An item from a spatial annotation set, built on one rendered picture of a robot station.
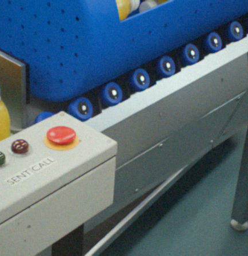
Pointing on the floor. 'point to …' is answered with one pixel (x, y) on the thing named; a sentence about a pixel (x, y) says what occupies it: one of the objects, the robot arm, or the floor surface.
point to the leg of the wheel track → (243, 188)
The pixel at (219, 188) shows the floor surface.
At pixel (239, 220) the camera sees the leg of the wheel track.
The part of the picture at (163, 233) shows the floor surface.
